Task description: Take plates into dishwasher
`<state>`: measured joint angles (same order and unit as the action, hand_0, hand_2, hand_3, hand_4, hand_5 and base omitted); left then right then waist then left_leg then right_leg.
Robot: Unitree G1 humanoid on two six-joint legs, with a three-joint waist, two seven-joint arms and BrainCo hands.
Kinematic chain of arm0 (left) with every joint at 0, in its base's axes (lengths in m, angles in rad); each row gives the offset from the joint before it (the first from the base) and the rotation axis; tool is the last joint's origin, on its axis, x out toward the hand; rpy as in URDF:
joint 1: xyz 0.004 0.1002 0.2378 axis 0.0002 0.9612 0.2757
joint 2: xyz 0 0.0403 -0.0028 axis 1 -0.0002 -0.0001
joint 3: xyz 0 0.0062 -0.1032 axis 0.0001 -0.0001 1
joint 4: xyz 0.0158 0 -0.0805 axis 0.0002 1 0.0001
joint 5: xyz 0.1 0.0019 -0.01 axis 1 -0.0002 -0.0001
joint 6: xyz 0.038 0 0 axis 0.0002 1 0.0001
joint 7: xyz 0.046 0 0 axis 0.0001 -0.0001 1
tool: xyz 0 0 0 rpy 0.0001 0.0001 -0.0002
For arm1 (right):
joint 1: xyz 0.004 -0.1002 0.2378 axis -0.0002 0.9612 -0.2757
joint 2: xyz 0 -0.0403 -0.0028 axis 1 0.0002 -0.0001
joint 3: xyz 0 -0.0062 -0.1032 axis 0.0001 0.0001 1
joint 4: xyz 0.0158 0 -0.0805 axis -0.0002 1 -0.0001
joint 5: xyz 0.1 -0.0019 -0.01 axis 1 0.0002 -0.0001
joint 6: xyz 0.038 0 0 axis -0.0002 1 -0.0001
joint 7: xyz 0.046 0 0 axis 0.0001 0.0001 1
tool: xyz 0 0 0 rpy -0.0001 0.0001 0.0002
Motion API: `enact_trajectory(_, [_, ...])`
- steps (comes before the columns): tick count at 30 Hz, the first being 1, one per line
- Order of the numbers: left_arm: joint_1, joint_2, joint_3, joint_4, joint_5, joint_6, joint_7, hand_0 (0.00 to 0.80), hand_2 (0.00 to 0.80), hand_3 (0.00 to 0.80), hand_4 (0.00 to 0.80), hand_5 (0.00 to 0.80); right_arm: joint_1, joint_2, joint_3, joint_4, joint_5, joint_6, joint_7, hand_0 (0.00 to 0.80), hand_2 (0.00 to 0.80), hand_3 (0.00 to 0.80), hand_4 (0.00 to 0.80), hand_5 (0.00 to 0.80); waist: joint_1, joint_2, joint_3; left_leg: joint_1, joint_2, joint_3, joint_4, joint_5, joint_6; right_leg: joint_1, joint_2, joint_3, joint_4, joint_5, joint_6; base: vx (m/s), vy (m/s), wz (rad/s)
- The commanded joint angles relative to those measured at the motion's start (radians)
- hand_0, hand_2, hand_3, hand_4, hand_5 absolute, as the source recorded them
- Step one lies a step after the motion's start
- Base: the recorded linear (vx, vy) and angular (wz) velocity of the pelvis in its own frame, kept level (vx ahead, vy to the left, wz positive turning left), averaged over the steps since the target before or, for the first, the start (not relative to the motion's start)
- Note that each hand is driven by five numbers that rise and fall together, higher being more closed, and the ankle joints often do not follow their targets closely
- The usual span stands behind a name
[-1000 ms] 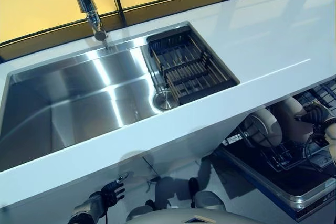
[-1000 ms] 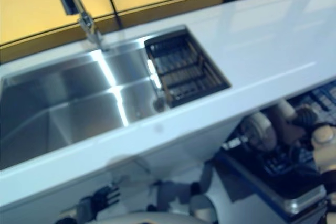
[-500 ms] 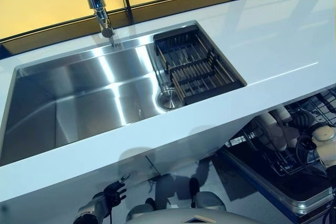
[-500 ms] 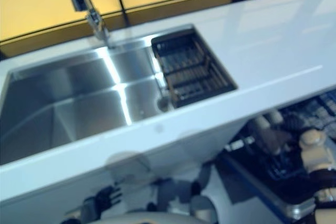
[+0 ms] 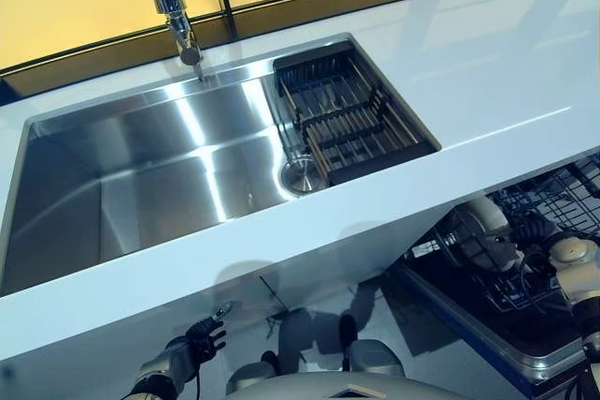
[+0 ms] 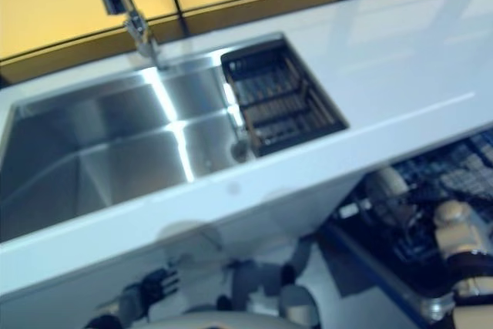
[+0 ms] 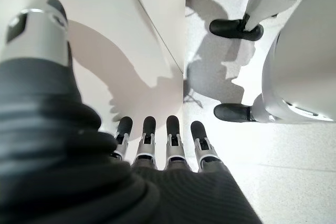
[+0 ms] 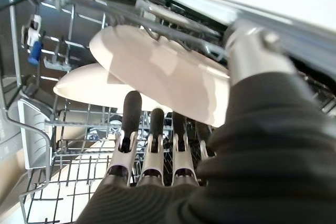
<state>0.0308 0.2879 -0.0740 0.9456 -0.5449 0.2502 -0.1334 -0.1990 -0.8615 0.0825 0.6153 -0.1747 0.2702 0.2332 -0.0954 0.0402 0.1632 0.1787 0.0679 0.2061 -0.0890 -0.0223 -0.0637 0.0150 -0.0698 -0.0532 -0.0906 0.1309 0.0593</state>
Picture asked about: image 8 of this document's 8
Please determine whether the grey plastic rack flap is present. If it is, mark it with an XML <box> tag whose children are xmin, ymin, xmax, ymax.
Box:
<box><xmin>17</xmin><ymin>100</ymin><xmax>53</xmax><ymax>170</ymax></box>

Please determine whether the wire dishwasher rack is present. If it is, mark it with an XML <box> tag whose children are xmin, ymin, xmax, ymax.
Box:
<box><xmin>5</xmin><ymin>0</ymin><xmax>336</xmax><ymax>224</ymax></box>

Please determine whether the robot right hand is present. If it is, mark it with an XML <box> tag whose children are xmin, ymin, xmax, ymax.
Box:
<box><xmin>76</xmin><ymin>26</ymin><xmax>336</xmax><ymax>224</ymax></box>

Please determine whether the blue plastic rack clip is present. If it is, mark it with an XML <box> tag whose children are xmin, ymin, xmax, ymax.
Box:
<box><xmin>28</xmin><ymin>40</ymin><xmax>43</xmax><ymax>65</ymax></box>

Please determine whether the cream round plate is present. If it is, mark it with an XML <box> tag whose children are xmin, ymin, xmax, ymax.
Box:
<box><xmin>89</xmin><ymin>24</ymin><xmax>232</xmax><ymax>127</ymax></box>
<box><xmin>52</xmin><ymin>62</ymin><xmax>148</xmax><ymax>109</ymax></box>

